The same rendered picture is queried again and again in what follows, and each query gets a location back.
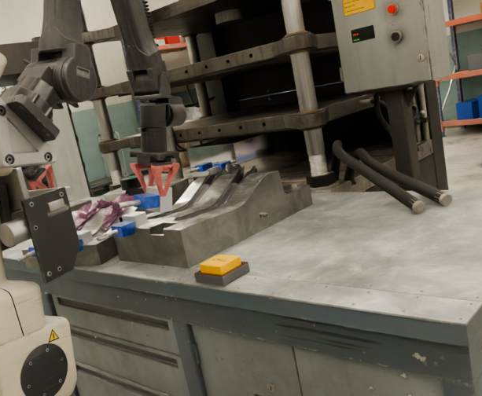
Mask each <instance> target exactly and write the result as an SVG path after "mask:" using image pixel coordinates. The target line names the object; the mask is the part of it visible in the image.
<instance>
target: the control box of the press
mask: <svg viewBox="0 0 482 396"><path fill-rule="evenodd" d="M329 1H331V2H332V8H333V17H334V23H335V28H336V33H337V43H338V48H339V53H340V62H341V68H339V70H340V79H341V81H344V88H345V93H346V94H357V93H362V92H366V94H370V95H373V101H374V107H375V112H376V114H377V117H378V119H379V121H380V123H381V125H382V126H383V127H384V128H385V129H386V130H387V131H388V133H389V135H390V136H391V137H392V145H393V151H394V157H395V162H396V170H397V171H398V172H401V173H403V174H405V175H407V176H410V177H412V178H414V179H417V180H419V181H420V182H421V172H420V165H419V159H418V147H417V142H416V135H415V129H414V117H413V112H412V105H411V102H412V100H413V98H414V95H415V94H416V92H417V90H418V87H419V85H420V86H423V85H424V83H427V82H431V81H435V80H437V79H442V78H445V77H448V76H450V75H451V66H450V59H449V52H448V44H447V32H446V24H445V18H444V11H443V0H329ZM379 96H380V98H381V99H382V100H383V101H384V102H385V104H386V105H387V106H388V117H389V123H390V126H389V125H388V123H387V122H386V121H385V119H384V117H383V115H382V113H381V108H380V102H379Z"/></svg>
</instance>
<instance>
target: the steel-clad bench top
mask: <svg viewBox="0 0 482 396"><path fill-rule="evenodd" d="M441 191H443V192H445V193H447V194H449V195H451V196H452V201H451V204H450V205H448V206H444V205H442V204H439V203H437V202H435V201H433V200H430V199H429V198H427V197H425V196H422V195H420V194H418V193H416V192H414V191H407V192H408V193H410V194H411V195H413V196H415V197H416V198H418V199H419V200H420V201H422V202H423V203H425V210H424V211H423V212H422V213H419V214H417V213H415V212H414V211H412V210H411V209H410V208H408V207H407V206H405V205H404V204H402V203H400V202H399V201H398V200H397V199H395V198H394V197H392V196H390V195H389V194H388V193H386V192H385V191H384V192H311V198H312V203H313V204H312V205H311V206H309V207H306V208H304V209H303V210H301V211H298V212H297V213H295V214H293V215H291V216H289V217H288V218H285V219H283V220H281V221H280V222H277V223H275V224H274V225H272V226H270V227H268V228H266V229H264V230H262V231H260V232H258V233H256V234H254V235H252V236H251V237H249V238H247V239H245V240H243V241H241V242H239V243H237V244H235V245H233V246H231V247H229V248H227V249H226V250H224V251H221V252H220V253H218V254H216V255H213V256H212V257H210V258H207V259H206V260H204V261H203V262H206V261H207V260H209V259H211V258H213V257H215V256H217V255H237V256H240V259H241V262H248V264H249V269H250V271H249V272H248V273H246V274H245V275H243V276H241V277H239V278H238V279H236V280H234V281H232V282H231V283H229V284H228V285H226V286H218V285H213V284H202V283H197V282H196V278H195V275H194V274H195V273H196V272H197V271H199V270H201V268H200V264H201V263H203V262H200V263H198V264H196V265H195V266H192V267H190V268H189V269H188V268H181V267H174V266H161V265H153V264H147V263H140V262H126V261H120V258H119V255H117V256H116V257H114V258H112V259H110V260H108V261H107V262H105V263H103V264H102V265H92V266H74V269H76V270H86V271H91V272H97V273H107V274H112V275H118V276H124V277H134V278H140V279H145V280H151V281H161V282H167V283H172V284H182V285H188V286H194V287H199V288H209V289H215V290H220V291H226V292H236V293H241V294H247V295H258V296H263V297H269V298H274V299H284V300H290V301H296V302H302V303H311V304H317V305H323V306H333V307H338V308H344V309H349V310H360V311H366V312H371V313H376V314H387V315H392V316H398V317H408V318H413V319H419V320H425V321H435V322H440V323H446V324H452V325H461V326H466V325H467V324H468V323H469V322H470V321H471V319H472V318H473V317H474V315H475V314H476V313H477V311H478V310H479V309H480V308H481V307H482V189H459V190H441ZM31 245H33V243H32V240H31V239H30V240H26V241H24V242H22V243H19V244H18V245H16V246H14V247H12V248H9V249H7V250H4V251H3V252H2V256H3V258H4V259H11V260H17V261H18V258H19V257H21V256H23V253H22V249H24V248H26V247H29V246H31Z"/></svg>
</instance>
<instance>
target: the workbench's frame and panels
mask: <svg viewBox="0 0 482 396"><path fill-rule="evenodd" d="M3 261H4V266H5V271H6V279H7V280H8V281H32V282H35V283H36V284H38V285H39V287H40V291H41V296H42V305H43V310H44V315H45V316H55V317H64V318H66V319H67V320H68V323H69V326H70V331H71V337H72V346H73V351H74V357H75V366H76V372H77V381H76V385H75V389H74V391H73V392H72V394H71V395H70V396H482V307H481V308H480V309H479V310H478V311H477V313H476V314H475V315H474V317H473V318H472V319H471V321H470V322H469V323H468V324H467V325H466V326H461V325H456V324H446V323H440V322H435V321H425V320H419V319H413V318H408V317H398V316H392V315H387V314H381V313H371V312H366V311H360V310H349V309H344V308H338V307H333V306H323V305H317V304H311V303H305V302H296V301H290V300H284V299H274V298H269V297H263V296H258V295H247V294H241V293H236V292H231V291H220V290H215V289H209V288H199V287H194V286H188V285H182V284H172V283H167V282H161V281H155V280H145V279H140V278H134V277H124V276H118V275H112V274H107V273H97V272H91V271H86V270H80V269H74V270H72V271H70V272H68V273H66V274H64V275H62V276H60V277H58V278H56V279H54V280H52V281H50V282H48V283H46V284H44V282H43V279H42V274H41V271H40V268H28V269H27V267H26V264H25V262H22V261H17V260H11V259H5V258H4V259H3Z"/></svg>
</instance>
